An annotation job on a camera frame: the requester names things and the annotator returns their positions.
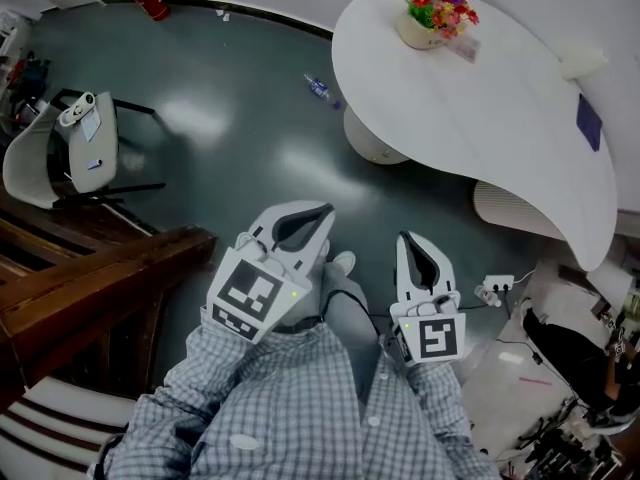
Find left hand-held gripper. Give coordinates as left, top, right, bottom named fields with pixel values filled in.
left=199, top=199, right=336, bottom=346

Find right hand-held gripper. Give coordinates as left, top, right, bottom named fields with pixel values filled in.
left=388, top=230, right=468, bottom=368

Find white curved table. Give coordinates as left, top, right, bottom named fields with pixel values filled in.
left=331, top=0, right=620, bottom=273

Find person's right forearm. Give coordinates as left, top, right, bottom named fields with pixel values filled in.
left=399, top=357, right=475, bottom=437

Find person's left forearm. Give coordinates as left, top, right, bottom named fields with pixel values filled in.
left=157, top=312, right=281, bottom=422

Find person's white shoe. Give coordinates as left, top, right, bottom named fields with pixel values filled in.
left=331, top=249, right=358, bottom=277

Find white power strip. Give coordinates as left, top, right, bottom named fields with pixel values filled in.
left=481, top=273, right=517, bottom=294

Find person's grey trousers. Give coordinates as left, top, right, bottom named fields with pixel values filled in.
left=272, top=257, right=382, bottom=390

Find plastic water bottle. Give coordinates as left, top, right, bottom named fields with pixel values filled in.
left=302, top=73, right=343, bottom=111

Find person's checked shirt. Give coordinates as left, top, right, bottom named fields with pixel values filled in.
left=89, top=317, right=501, bottom=480

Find wooden stair railing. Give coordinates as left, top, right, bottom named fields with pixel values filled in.
left=0, top=187, right=219, bottom=409

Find grey chair with black legs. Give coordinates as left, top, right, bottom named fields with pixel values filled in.
left=1, top=88, right=168, bottom=211

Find folded dark blue cloth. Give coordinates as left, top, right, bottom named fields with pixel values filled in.
left=575, top=92, right=604, bottom=154

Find workbench equipment clutter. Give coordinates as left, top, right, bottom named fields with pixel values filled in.
left=494, top=392, right=626, bottom=480

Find white paper card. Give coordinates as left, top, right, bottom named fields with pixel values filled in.
left=79, top=107, right=103, bottom=143

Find clear plastic box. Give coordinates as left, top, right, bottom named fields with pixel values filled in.
left=449, top=34, right=483, bottom=65

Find cream pot of artificial flowers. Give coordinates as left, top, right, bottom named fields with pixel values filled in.
left=388, top=0, right=481, bottom=52

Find white handheld device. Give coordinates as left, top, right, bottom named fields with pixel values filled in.
left=57, top=91, right=97, bottom=129

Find white stair steps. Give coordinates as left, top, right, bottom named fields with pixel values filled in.
left=0, top=375, right=132, bottom=477

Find cluttered equipment pile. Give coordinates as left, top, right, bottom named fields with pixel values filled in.
left=0, top=10, right=51, bottom=119

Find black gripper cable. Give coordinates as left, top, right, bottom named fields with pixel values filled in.
left=318, top=287, right=374, bottom=330

